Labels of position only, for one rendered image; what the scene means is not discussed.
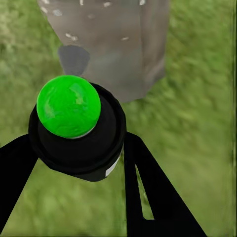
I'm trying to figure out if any pesticide atomizer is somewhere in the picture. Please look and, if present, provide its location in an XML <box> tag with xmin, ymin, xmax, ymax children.
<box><xmin>28</xmin><ymin>45</ymin><xmax>127</xmax><ymax>182</ymax></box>

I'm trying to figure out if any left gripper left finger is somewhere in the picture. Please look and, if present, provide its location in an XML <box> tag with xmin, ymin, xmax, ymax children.
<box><xmin>0</xmin><ymin>134</ymin><xmax>38</xmax><ymax>234</ymax></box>

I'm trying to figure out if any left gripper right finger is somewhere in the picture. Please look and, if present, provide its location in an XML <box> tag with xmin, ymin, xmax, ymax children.
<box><xmin>124</xmin><ymin>132</ymin><xmax>207</xmax><ymax>237</ymax></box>

